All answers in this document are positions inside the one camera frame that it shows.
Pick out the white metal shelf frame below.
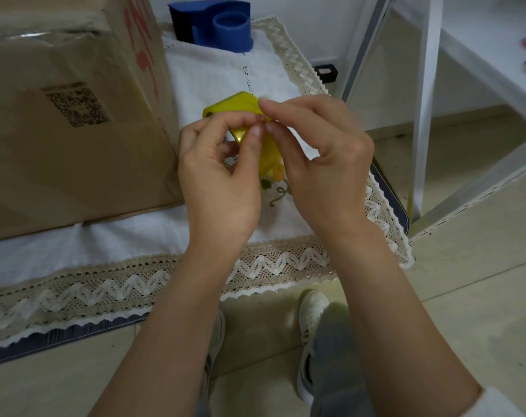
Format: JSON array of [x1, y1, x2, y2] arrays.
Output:
[[332, 0, 526, 240]]

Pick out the person's left forearm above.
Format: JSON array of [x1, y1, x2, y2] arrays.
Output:
[[88, 232, 263, 417]]

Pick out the person's right forearm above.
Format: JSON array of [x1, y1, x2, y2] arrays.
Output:
[[316, 221, 483, 417]]

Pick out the person's white sleeve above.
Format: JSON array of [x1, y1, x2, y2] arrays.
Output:
[[456, 385, 526, 417]]

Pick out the person's white left sneaker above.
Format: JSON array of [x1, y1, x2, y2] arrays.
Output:
[[200, 308, 226, 389]]

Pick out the blue plastic tape dispenser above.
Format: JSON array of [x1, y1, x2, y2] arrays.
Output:
[[167, 0, 255, 53]]

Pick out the small black plug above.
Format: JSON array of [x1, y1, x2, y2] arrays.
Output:
[[312, 64, 339, 83]]

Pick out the person's grey trousers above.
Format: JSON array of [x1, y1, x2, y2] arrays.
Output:
[[193, 302, 377, 417]]

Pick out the person's right hand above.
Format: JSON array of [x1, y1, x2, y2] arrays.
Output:
[[258, 94, 376, 240]]

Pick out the person's white sneaker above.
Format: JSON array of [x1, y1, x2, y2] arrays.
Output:
[[200, 308, 226, 389], [296, 290, 331, 407]]

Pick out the white tablecloth with lace trim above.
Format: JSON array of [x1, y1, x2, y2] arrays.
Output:
[[0, 16, 415, 349]]

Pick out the large brown cardboard box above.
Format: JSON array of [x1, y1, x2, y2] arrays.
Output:
[[0, 0, 186, 244]]

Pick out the person's white right sneaker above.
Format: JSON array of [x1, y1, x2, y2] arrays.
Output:
[[296, 290, 331, 407]]

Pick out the blue striped table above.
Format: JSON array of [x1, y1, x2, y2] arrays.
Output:
[[0, 160, 410, 368]]

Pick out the person's left hand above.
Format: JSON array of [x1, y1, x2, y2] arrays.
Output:
[[177, 111, 266, 249]]

